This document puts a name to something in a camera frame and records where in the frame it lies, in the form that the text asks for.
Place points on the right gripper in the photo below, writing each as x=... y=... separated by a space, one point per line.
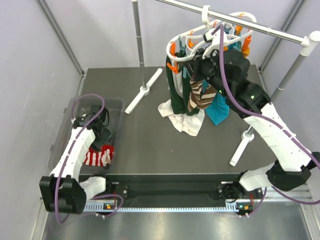
x=199 y=62

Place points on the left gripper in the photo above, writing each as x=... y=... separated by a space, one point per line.
x=107 y=137

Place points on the red white striped sock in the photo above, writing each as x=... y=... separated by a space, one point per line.
x=102 y=158

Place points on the brown white striped sock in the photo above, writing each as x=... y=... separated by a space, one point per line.
x=207 y=96

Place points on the white clip hanger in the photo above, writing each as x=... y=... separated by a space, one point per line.
x=183 y=47

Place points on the orange sock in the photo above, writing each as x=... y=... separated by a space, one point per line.
x=246 y=46

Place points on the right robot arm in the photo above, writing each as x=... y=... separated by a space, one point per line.
x=227 y=71

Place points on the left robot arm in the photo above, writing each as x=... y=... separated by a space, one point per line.
x=61 y=190

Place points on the clear plastic bin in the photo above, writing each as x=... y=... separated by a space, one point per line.
x=78 y=107

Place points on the green white sock pair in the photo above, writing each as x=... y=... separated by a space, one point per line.
x=176 y=108

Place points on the blue sock pair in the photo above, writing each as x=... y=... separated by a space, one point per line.
x=218 y=110

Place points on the metal clothes rack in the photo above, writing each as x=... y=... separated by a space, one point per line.
x=307 y=43

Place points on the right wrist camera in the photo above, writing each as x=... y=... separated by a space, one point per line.
x=213 y=38

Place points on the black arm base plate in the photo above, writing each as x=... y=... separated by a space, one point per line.
x=216 y=186

